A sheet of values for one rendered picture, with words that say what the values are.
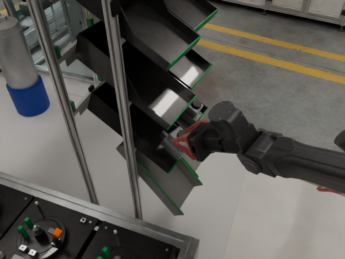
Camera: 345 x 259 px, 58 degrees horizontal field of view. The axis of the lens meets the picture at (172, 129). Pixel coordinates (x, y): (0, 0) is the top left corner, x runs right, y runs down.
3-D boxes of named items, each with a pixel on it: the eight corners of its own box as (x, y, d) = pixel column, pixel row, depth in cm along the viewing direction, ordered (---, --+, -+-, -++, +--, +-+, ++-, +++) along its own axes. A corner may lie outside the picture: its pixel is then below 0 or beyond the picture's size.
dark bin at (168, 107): (193, 100, 81) (206, 82, 75) (167, 131, 73) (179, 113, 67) (109, 34, 82) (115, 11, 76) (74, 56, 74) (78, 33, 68)
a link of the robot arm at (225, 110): (261, 178, 61) (286, 146, 63) (238, 140, 55) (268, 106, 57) (220, 157, 71) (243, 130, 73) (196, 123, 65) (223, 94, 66)
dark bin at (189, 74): (209, 70, 91) (222, 52, 85) (187, 94, 83) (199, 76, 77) (134, 11, 92) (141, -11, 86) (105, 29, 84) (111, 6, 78)
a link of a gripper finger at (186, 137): (163, 135, 77) (192, 136, 71) (179, 121, 81) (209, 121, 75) (172, 158, 80) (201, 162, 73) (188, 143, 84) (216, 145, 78)
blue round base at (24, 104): (56, 100, 158) (48, 75, 148) (36, 119, 148) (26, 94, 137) (31, 94, 162) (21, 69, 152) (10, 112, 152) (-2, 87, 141)
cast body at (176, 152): (187, 151, 86) (197, 138, 80) (177, 160, 83) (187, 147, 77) (165, 130, 87) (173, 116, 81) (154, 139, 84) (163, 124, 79)
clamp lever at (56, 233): (60, 239, 90) (62, 230, 85) (56, 245, 89) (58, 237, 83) (49, 233, 90) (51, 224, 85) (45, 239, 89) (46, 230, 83)
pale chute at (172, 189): (194, 185, 105) (203, 184, 102) (174, 216, 97) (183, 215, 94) (140, 122, 99) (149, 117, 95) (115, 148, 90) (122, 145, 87)
